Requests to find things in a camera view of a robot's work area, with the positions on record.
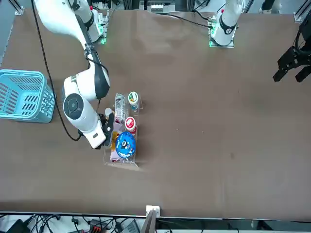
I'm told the clear acrylic tiered shelf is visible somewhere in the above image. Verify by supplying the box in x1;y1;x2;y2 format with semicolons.
103;91;144;168

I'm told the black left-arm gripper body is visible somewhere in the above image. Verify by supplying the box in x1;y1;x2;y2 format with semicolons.
294;18;311;58

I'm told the green lit circuit board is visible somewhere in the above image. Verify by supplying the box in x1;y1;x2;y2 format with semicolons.
97;9;109;45
207;15;218;34

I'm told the light blue plastic basket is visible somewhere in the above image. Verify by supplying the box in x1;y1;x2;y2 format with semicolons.
0;69;57;123

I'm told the grey power strip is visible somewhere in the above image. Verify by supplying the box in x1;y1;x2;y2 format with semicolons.
150;2;164;13

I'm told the aluminium frame profile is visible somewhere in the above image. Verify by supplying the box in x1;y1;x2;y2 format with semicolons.
293;0;311;22
8;0;25;16

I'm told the white metal bracket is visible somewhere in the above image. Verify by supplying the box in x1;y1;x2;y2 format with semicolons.
145;205;160;216

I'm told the red lid cup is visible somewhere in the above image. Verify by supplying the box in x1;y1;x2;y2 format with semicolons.
124;116;138;135

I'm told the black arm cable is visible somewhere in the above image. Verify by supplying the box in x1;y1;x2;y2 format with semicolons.
30;0;83;142

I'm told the white bear biscuit packet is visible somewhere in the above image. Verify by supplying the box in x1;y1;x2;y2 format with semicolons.
114;92;129;123

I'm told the green lid cup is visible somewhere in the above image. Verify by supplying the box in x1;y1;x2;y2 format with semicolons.
128;91;140;110

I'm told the blue noodle cup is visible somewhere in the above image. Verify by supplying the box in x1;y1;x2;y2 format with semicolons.
115;132;136;159

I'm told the juice bottle with white cap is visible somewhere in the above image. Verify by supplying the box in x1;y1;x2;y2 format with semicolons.
104;107;114;122

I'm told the black power adapter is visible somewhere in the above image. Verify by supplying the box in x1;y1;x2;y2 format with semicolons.
6;218;28;233

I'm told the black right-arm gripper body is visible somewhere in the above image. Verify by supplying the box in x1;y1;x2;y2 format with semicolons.
98;118;109;139

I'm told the person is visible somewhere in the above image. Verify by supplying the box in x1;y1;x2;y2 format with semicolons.
258;0;283;15

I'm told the red and black plug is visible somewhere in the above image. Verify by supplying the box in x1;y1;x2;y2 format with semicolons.
87;219;102;233

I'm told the pink strawberry snack packet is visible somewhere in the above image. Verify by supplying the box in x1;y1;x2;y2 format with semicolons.
110;122;127;163

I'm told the dark grey ridged power supply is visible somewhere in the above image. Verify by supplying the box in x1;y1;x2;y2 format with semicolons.
121;219;141;233

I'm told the black base cable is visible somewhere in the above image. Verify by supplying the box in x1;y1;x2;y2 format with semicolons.
155;12;214;29

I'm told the aluminium camera mast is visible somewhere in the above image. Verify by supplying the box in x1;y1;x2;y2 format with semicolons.
140;209;156;233

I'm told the black metal table rail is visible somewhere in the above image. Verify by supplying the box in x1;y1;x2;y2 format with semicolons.
0;211;311;223

